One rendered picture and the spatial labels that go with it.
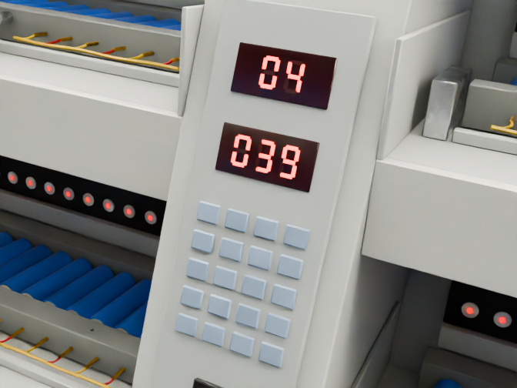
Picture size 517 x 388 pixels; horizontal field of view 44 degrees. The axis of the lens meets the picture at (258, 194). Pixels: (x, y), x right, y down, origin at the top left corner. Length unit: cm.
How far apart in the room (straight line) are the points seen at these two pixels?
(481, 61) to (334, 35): 21
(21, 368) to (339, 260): 24
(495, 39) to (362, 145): 22
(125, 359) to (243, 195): 17
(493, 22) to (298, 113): 23
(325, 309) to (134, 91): 15
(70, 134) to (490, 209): 21
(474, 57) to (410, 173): 21
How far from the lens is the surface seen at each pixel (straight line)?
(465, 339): 46
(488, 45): 48
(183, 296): 31
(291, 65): 28
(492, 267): 28
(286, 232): 28
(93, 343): 43
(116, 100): 33
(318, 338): 29
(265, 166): 28
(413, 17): 29
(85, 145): 35
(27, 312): 46
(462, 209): 27
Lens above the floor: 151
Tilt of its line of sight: 7 degrees down
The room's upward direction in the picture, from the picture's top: 12 degrees clockwise
